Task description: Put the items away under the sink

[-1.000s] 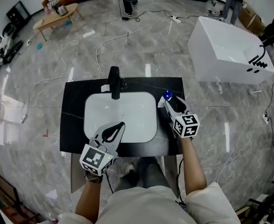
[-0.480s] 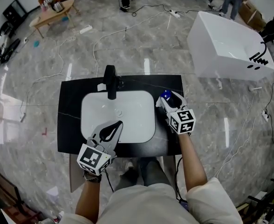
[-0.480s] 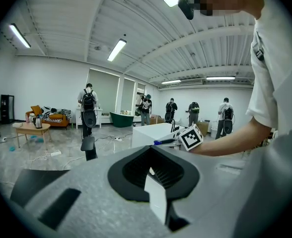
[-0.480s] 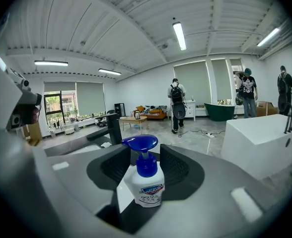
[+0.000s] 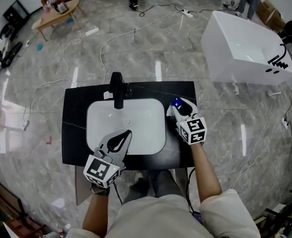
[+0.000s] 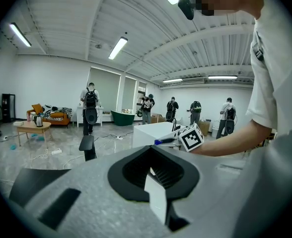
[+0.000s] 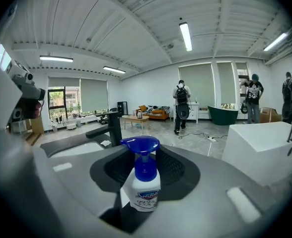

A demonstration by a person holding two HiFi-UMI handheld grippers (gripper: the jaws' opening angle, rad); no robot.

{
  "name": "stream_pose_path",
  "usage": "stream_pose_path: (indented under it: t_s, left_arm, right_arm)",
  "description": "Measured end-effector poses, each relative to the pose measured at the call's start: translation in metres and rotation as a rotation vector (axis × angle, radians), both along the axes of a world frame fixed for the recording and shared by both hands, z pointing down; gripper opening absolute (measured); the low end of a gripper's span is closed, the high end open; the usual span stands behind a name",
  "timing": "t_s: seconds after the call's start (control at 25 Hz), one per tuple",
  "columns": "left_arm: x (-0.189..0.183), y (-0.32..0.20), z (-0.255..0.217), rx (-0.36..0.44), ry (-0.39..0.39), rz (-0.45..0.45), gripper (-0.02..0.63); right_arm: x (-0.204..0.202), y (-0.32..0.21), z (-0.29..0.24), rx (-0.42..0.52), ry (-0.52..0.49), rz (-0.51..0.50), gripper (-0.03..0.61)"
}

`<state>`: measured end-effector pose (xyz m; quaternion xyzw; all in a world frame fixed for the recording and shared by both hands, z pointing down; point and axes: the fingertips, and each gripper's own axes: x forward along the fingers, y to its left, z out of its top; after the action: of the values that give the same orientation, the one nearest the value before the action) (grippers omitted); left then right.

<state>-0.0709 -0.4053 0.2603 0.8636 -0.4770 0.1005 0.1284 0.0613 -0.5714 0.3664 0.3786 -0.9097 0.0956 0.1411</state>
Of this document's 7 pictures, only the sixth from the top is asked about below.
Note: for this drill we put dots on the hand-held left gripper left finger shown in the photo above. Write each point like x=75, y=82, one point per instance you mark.
x=98, y=202

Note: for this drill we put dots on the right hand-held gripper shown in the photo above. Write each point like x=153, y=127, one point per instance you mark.
x=192, y=139

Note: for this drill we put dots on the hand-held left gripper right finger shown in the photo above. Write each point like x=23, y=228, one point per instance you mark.
x=205, y=182

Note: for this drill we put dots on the person's right forearm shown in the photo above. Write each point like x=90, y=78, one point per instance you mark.
x=235, y=140

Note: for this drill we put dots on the cardboard box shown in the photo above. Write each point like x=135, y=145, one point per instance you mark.
x=204, y=128
x=157, y=118

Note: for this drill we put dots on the black bathtub faucet set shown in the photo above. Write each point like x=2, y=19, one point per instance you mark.
x=173, y=124

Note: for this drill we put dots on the white bin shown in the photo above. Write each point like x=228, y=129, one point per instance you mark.
x=214, y=131

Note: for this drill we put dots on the white bathtub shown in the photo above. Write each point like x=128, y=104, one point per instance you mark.
x=151, y=133

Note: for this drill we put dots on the black flat board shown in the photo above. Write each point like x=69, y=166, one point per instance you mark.
x=36, y=185

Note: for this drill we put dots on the green bathtub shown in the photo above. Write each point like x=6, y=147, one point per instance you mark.
x=123, y=118

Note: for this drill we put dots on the grey roller blind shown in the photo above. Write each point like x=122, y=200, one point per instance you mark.
x=142, y=85
x=129, y=93
x=103, y=88

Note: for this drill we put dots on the teal floor cloth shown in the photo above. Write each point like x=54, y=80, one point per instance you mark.
x=13, y=146
x=38, y=137

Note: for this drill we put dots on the white drawer cabinet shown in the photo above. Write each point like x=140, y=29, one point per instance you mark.
x=100, y=113

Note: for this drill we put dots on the orange sofa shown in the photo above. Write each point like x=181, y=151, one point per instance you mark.
x=59, y=121

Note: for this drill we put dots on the striped blanket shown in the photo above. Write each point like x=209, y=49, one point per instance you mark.
x=60, y=111

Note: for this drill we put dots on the steel kettle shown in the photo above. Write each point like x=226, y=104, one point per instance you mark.
x=38, y=121

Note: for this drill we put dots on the wooden coffee table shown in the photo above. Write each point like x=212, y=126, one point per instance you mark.
x=29, y=126

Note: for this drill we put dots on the person's white shirt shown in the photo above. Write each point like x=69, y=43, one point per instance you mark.
x=280, y=83

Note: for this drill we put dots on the pink bottle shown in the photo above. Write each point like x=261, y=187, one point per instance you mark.
x=28, y=118

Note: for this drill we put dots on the yellow cushion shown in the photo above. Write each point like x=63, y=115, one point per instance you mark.
x=37, y=108

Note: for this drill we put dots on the round ceiling vent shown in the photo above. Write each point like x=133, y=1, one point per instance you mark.
x=98, y=46

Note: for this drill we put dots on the black head camera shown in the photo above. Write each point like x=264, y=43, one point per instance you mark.
x=187, y=5

